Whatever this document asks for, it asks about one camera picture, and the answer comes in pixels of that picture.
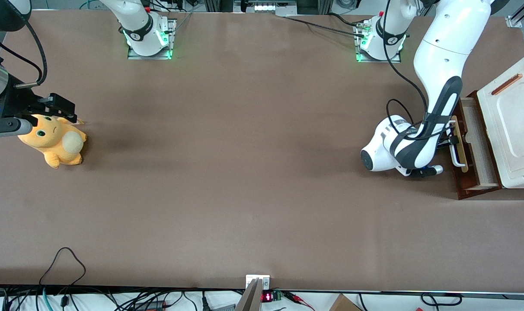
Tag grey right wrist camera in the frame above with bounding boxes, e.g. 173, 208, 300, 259
0, 117, 32, 139

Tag red clip leads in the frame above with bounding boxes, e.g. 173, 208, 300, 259
281, 291, 315, 311

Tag white drawer handle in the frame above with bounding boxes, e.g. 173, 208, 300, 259
446, 121, 467, 168

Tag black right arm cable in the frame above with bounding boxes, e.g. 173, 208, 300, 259
0, 17, 48, 88

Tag aluminium frame profile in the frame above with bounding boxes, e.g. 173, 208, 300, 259
506, 0, 524, 29

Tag white mounting bracket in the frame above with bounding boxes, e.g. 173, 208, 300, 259
246, 275, 271, 291

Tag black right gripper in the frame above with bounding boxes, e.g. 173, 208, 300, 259
0, 76, 78, 124

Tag looped thin black cable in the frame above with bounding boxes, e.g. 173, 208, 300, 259
38, 247, 86, 286

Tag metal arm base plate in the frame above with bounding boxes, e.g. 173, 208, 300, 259
354, 21, 402, 63
127, 18, 177, 60

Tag thick black table cable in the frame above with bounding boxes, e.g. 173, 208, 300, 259
329, 12, 368, 28

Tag white power strip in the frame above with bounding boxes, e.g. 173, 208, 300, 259
233, 0, 298, 14

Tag brown cardboard box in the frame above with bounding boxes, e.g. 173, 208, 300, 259
329, 294, 363, 311

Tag grey metal bar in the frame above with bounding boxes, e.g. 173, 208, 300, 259
235, 278, 262, 311

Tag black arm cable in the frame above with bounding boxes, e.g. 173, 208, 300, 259
0, 17, 48, 88
383, 0, 455, 140

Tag dark wood drawer with handle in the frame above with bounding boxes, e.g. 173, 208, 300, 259
448, 97, 501, 191

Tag white plastic lidded box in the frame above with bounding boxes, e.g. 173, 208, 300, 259
477, 45, 524, 190

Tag light wood handle backing strip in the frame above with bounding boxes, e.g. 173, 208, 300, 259
452, 116, 469, 173

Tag black power adapter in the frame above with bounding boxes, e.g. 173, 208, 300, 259
134, 300, 167, 311

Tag orange plush toy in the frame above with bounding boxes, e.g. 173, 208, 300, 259
18, 114, 88, 169

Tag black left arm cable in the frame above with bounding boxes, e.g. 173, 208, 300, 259
383, 0, 455, 140

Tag coiled black cable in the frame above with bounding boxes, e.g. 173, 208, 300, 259
421, 292, 463, 307

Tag thin black table cable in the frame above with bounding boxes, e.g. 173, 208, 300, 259
284, 16, 367, 38

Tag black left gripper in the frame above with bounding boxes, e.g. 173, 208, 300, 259
435, 135, 460, 152

